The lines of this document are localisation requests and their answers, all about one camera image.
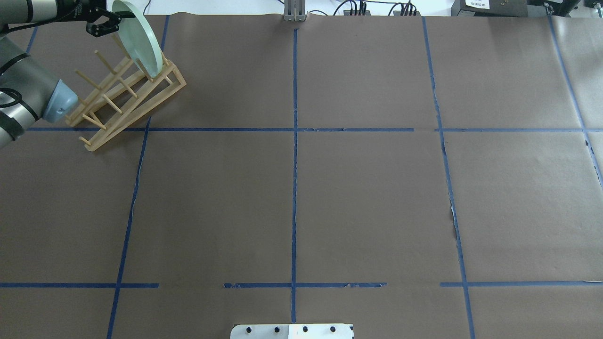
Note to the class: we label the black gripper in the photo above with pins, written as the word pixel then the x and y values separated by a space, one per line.
pixel 80 9

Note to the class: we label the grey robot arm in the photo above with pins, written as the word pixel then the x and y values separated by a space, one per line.
pixel 29 92

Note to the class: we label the brown paper table cover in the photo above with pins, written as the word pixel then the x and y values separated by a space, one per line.
pixel 422 178

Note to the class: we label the wooden dish rack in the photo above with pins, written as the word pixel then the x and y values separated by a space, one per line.
pixel 127 94

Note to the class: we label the black cable connector block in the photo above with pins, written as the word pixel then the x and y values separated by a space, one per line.
pixel 403 9
pixel 351 8

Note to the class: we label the light green round plate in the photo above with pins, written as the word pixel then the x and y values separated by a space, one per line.
pixel 139 40

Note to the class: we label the black device with label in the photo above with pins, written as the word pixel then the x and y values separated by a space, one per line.
pixel 493 8

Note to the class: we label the grey metal camera post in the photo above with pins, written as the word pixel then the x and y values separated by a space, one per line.
pixel 294 10

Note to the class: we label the white mounting plate with bolts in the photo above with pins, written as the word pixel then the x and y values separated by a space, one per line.
pixel 293 331

